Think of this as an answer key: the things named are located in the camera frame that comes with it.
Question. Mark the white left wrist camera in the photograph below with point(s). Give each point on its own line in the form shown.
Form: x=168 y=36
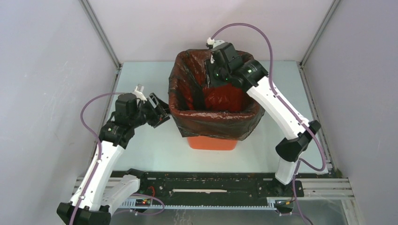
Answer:
x=138 y=92

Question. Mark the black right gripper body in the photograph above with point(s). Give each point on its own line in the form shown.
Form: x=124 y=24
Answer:
x=213 y=72

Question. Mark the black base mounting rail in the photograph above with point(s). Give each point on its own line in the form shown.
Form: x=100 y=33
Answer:
x=211 y=189

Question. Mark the aluminium frame post right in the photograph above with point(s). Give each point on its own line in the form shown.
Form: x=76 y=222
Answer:
x=325 y=21

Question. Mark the aluminium frame post left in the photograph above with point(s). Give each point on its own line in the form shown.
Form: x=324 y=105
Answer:
x=87 y=7

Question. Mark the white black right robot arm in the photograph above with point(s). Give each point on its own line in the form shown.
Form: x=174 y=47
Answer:
x=226 y=66

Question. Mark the black plastic trash bag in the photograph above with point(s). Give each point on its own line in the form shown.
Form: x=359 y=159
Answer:
x=224 y=112

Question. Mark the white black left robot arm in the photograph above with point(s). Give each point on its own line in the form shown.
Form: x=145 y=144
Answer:
x=91 y=204

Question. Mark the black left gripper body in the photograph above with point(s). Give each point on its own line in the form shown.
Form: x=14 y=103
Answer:
x=147 y=113

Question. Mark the orange plastic trash bin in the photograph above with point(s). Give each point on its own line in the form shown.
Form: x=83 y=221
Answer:
x=209 y=143

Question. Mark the aluminium frame post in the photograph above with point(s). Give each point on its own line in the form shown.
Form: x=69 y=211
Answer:
x=325 y=21
x=87 y=7

